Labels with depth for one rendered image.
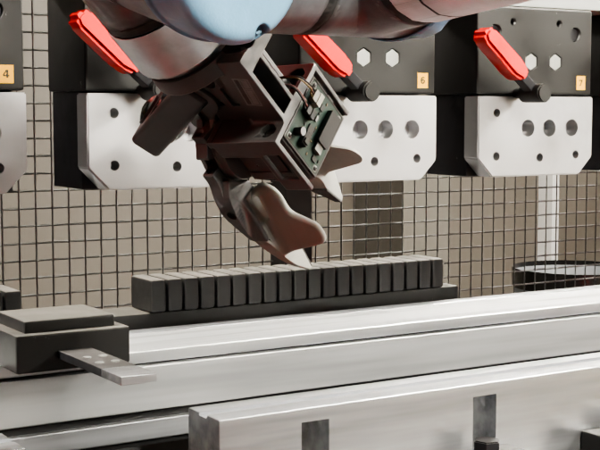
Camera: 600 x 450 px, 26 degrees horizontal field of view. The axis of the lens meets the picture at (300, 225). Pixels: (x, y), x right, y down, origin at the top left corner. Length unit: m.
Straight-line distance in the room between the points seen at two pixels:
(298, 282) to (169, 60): 0.84
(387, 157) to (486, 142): 0.12
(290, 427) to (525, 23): 0.45
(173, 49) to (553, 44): 0.58
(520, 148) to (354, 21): 0.53
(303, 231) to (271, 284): 0.69
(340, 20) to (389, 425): 0.56
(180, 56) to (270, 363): 0.69
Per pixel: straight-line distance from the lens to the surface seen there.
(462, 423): 1.30
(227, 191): 0.92
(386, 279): 1.72
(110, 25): 0.83
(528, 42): 1.30
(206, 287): 1.58
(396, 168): 1.20
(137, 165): 1.07
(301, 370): 1.49
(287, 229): 0.95
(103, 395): 1.38
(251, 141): 0.87
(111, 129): 1.06
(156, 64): 0.84
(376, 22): 0.78
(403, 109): 1.20
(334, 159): 0.98
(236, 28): 0.70
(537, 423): 1.37
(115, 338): 1.32
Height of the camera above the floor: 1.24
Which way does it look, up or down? 5 degrees down
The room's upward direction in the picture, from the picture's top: straight up
